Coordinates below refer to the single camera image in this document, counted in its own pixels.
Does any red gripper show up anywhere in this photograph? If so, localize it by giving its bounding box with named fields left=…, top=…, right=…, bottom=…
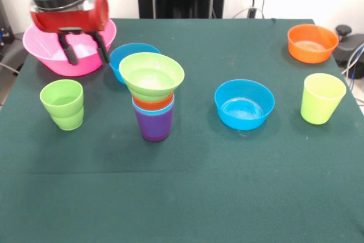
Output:
left=30, top=0, right=111, bottom=66

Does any green bowl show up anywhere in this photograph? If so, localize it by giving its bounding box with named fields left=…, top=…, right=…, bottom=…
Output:
left=118, top=52, right=185, bottom=103

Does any orange cup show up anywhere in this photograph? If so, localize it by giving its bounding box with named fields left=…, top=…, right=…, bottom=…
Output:
left=133, top=92, right=175, bottom=111

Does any blue cup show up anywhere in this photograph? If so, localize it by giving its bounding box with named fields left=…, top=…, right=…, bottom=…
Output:
left=131, top=96, right=175, bottom=117

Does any purple cup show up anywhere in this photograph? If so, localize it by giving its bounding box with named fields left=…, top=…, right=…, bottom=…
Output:
left=133, top=105, right=175, bottom=142

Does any blue bowl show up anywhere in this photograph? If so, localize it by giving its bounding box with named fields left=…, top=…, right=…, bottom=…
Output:
left=108, top=43, right=162, bottom=85
left=214, top=79, right=276, bottom=131

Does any large pink bowl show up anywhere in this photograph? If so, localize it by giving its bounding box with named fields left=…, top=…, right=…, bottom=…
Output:
left=22, top=19, right=118, bottom=77

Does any black device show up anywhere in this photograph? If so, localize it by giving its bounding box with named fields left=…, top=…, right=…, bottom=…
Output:
left=0, top=0, right=15, bottom=47

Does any dark green table cloth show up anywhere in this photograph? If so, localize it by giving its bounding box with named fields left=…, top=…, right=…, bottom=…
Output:
left=0, top=17, right=364, bottom=243

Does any orange bowl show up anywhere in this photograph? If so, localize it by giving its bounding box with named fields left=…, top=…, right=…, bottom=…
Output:
left=287, top=23, right=340, bottom=64

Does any yellow-green cup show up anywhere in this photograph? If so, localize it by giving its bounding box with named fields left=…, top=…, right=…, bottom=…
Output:
left=300, top=73, right=347, bottom=126

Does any black office chair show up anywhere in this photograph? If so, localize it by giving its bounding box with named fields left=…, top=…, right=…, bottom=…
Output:
left=332, top=24, right=364, bottom=70

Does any grey cable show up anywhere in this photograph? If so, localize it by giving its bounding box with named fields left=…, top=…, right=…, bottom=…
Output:
left=0, top=62, right=20, bottom=76

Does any blue cable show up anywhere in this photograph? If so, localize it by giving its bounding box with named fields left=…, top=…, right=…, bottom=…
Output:
left=341, top=42, right=364, bottom=84

